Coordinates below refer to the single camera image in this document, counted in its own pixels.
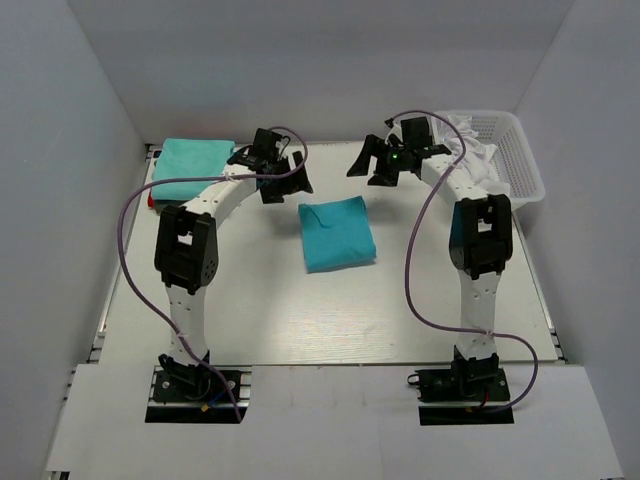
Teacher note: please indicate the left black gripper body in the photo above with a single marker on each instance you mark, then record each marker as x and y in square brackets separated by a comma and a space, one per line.
[280, 165]

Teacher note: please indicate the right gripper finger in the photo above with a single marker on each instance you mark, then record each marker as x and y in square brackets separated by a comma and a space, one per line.
[384, 180]
[373, 146]

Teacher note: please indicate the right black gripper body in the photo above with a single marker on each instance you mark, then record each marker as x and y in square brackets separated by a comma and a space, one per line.
[394, 160]

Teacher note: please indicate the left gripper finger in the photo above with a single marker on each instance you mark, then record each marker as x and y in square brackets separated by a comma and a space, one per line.
[271, 194]
[299, 181]

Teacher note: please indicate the blue t-shirt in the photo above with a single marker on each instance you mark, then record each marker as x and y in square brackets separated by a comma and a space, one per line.
[336, 235]

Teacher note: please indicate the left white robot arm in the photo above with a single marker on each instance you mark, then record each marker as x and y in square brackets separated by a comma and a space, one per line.
[187, 256]

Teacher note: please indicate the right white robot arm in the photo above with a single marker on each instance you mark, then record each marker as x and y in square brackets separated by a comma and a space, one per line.
[480, 245]

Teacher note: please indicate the crumpled white t-shirt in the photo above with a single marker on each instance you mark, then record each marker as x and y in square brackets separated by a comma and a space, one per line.
[477, 163]

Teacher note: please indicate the folded mint green t-shirt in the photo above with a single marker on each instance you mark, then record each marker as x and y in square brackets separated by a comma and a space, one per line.
[188, 158]

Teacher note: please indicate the white plastic laundry basket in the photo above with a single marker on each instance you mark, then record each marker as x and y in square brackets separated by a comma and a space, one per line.
[513, 159]

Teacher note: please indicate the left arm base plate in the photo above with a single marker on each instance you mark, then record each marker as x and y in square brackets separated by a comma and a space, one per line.
[172, 402]

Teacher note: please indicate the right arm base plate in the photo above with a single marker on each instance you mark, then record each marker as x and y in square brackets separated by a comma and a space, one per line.
[441, 403]

